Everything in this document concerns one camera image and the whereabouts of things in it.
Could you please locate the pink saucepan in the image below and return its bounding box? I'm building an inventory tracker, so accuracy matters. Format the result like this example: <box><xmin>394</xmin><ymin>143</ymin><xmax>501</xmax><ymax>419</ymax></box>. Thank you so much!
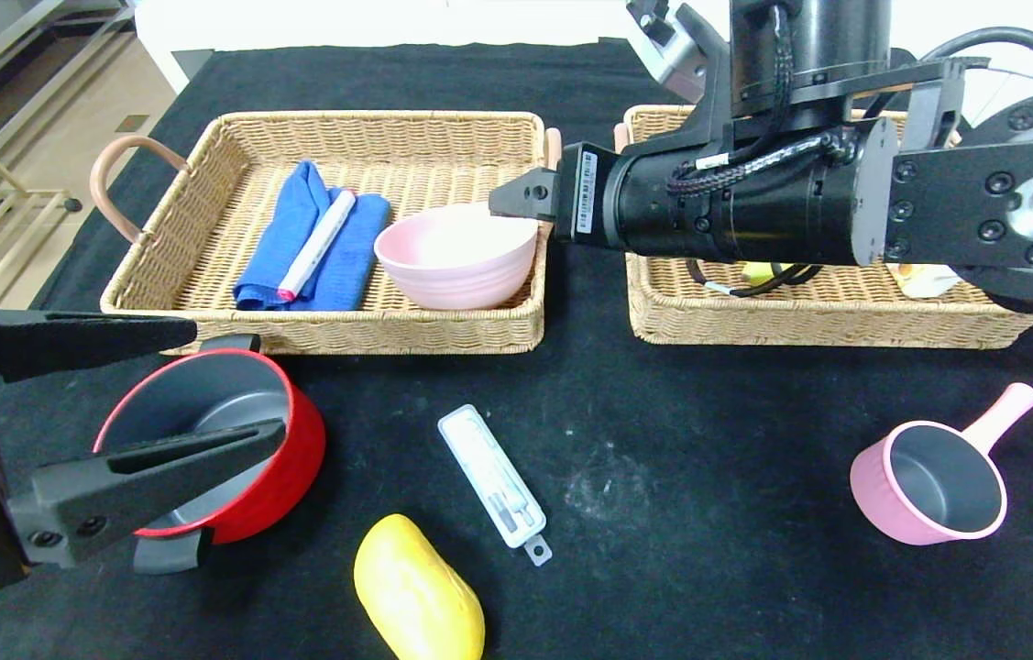
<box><xmin>850</xmin><ymin>382</ymin><xmax>1033</xmax><ymax>547</ymax></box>

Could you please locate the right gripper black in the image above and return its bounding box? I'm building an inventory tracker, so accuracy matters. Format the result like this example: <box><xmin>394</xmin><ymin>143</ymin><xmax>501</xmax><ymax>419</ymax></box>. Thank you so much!
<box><xmin>489</xmin><ymin>140</ymin><xmax>727</xmax><ymax>263</ymax></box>

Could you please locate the blue folded towel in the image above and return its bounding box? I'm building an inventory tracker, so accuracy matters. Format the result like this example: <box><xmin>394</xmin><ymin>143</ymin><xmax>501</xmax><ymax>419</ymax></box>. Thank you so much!
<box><xmin>233</xmin><ymin>160</ymin><xmax>393</xmax><ymax>313</ymax></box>

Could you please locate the pink bowl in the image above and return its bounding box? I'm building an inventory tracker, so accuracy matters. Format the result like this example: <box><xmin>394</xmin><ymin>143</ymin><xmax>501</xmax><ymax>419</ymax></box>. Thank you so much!
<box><xmin>374</xmin><ymin>203</ymin><xmax>540</xmax><ymax>312</ymax></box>

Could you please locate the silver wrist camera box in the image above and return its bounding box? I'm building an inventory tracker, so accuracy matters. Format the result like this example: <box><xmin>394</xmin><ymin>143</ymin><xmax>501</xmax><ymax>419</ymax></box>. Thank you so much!
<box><xmin>626</xmin><ymin>0</ymin><xmax>728</xmax><ymax>102</ymax></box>

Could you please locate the clear plastic thermometer case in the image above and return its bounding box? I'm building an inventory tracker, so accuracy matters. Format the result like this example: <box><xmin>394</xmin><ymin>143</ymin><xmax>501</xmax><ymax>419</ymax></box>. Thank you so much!
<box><xmin>438</xmin><ymin>404</ymin><xmax>554</xmax><ymax>567</ymax></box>

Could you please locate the thin cable with white tag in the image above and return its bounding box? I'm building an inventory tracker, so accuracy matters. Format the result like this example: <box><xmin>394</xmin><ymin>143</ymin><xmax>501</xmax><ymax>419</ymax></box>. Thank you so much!
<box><xmin>686</xmin><ymin>258</ymin><xmax>824</xmax><ymax>300</ymax></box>

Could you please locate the black tablecloth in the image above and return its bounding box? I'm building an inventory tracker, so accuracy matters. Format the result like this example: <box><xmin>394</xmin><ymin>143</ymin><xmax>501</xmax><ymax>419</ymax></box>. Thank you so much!
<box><xmin>0</xmin><ymin>37</ymin><xmax>1033</xmax><ymax>660</ymax></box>

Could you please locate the yellow banana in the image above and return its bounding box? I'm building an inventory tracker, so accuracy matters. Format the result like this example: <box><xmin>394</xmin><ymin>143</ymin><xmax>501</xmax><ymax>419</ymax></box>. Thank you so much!
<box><xmin>740</xmin><ymin>262</ymin><xmax>797</xmax><ymax>286</ymax></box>

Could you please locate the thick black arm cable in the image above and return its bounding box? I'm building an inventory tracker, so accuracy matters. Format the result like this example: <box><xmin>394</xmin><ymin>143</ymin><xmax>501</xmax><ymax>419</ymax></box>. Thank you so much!
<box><xmin>924</xmin><ymin>26</ymin><xmax>1033</xmax><ymax>88</ymax></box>

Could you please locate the yellow mango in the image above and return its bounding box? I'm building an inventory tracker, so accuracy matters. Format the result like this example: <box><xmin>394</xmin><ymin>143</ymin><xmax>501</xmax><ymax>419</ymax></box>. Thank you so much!
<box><xmin>354</xmin><ymin>513</ymin><xmax>487</xmax><ymax>660</ymax></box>

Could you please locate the small juice carton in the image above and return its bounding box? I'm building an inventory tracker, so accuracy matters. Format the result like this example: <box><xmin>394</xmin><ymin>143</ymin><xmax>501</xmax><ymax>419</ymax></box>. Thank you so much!
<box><xmin>887</xmin><ymin>263</ymin><xmax>962</xmax><ymax>300</ymax></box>

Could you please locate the black braided cable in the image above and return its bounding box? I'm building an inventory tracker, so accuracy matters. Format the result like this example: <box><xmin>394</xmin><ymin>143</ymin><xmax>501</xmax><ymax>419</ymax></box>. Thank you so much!
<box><xmin>667</xmin><ymin>0</ymin><xmax>856</xmax><ymax>198</ymax></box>

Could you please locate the wicker basket with brown handles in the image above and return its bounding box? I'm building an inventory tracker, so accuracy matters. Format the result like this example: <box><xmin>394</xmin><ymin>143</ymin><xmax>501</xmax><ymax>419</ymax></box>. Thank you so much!
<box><xmin>613</xmin><ymin>104</ymin><xmax>1033</xmax><ymax>350</ymax></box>
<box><xmin>91</xmin><ymin>110</ymin><xmax>564</xmax><ymax>357</ymax></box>

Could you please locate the white marker pen pink cap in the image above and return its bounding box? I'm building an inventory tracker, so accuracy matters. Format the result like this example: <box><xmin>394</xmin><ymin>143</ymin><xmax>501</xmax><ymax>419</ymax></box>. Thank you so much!
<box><xmin>277</xmin><ymin>189</ymin><xmax>358</xmax><ymax>303</ymax></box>

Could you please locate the red pot with black handles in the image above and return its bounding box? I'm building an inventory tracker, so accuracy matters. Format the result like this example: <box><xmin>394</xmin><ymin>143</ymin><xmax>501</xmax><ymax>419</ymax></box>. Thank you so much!
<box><xmin>93</xmin><ymin>334</ymin><xmax>327</xmax><ymax>575</ymax></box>

